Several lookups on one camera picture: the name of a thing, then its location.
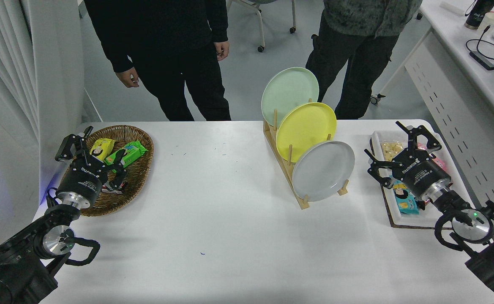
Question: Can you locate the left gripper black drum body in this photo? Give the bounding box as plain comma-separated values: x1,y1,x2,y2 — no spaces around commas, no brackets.
57,160,104,202

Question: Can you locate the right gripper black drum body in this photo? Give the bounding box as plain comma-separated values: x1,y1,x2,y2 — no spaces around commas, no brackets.
393,153,450,199

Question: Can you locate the grey round plate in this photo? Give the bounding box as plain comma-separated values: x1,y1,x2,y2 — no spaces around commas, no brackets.
292,141,355,202

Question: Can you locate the yellow round plate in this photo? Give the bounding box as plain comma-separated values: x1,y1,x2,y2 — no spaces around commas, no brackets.
276,102,337,163

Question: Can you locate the wooden plate rack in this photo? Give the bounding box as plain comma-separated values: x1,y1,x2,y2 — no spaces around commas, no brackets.
263,98,349,210

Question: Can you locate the pale green round plate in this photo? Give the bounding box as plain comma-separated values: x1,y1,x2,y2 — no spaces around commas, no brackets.
261,67,319,128

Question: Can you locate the person's right hand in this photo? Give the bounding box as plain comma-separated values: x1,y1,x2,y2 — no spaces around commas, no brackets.
116,68,140,88

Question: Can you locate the person's left hand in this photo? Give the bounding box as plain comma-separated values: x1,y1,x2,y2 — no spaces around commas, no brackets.
214,41,230,61

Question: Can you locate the green snack pack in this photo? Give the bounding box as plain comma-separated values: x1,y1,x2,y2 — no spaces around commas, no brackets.
104,141,149,169

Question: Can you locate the clear bag of nuts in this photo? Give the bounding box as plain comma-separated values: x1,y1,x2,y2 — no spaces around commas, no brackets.
380,141,406,163

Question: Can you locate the brown wicker basket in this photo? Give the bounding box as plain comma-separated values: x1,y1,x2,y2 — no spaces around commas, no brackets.
59,125,155,217

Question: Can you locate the yellow snack pack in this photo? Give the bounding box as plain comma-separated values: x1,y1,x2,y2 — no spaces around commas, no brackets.
89,138,116,162

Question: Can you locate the dark wrapped chocolate bar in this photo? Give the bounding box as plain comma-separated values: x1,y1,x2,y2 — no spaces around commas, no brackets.
102,181,128,195

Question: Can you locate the pink snack pack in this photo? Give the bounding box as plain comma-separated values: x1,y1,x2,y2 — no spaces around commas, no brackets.
417,143,448,173

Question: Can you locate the blue snack pack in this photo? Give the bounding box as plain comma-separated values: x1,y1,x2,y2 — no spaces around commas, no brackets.
390,179,420,215

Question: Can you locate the white rectangular tray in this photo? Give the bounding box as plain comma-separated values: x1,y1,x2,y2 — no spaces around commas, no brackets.
371,130,480,226

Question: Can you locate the black adapter hub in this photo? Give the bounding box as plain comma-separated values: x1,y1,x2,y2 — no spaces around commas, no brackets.
469,51,494,71

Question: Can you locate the white side desk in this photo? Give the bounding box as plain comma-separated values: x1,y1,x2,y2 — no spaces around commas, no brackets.
369,0,494,271

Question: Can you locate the person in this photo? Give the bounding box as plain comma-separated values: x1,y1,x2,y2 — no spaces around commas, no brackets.
84,0,232,122
305,0,423,120

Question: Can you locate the white curtain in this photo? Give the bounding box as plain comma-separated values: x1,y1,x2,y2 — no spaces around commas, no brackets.
0,0,40,144

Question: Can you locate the white cup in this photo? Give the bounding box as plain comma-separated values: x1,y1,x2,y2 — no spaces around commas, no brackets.
476,12,494,36

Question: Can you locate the black bottle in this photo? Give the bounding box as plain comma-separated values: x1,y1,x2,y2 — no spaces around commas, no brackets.
464,0,494,30

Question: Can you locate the white office chair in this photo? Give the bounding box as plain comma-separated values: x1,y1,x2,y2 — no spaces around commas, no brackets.
229,0,297,53

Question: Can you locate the black cable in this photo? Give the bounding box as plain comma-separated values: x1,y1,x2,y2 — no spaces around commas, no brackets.
466,24,494,62

